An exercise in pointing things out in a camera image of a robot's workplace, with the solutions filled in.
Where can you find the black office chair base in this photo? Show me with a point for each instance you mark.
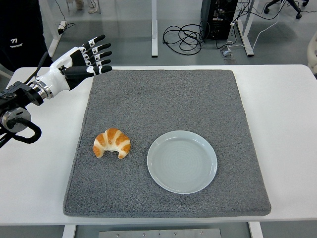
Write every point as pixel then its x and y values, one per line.
pixel 298 15

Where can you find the white table leg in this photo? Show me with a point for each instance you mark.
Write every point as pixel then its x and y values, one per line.
pixel 255 231
pixel 68 232

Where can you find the metal floor socket box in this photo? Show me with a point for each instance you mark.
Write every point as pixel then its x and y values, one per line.
pixel 226 53

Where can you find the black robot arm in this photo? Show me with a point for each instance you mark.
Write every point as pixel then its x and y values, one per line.
pixel 24 93

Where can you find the person in light trousers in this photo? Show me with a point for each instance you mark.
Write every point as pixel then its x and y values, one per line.
pixel 94 8

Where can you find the golden croissant bread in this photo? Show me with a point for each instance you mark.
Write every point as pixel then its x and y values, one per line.
pixel 111 138

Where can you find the grey metal plate with screws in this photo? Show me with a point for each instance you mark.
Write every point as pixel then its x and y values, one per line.
pixel 158 233

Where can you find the white desk leg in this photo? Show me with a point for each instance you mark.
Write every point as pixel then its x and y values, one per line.
pixel 247 44
pixel 55 42
pixel 154 37

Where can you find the person in black clothing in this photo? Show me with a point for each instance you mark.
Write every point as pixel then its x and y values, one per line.
pixel 19 24

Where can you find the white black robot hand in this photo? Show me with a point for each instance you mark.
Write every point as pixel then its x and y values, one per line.
pixel 58 78

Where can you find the white power strip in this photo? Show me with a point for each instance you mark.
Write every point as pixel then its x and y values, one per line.
pixel 62 26

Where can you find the white curved frame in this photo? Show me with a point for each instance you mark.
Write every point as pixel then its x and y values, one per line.
pixel 311 52

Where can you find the black computer tower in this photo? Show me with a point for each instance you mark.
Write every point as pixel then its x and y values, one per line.
pixel 220 19

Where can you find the grey fabric mat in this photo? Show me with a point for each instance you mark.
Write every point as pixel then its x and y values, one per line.
pixel 163 104

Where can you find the pale grey round plate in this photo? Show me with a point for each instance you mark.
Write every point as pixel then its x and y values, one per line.
pixel 182 163

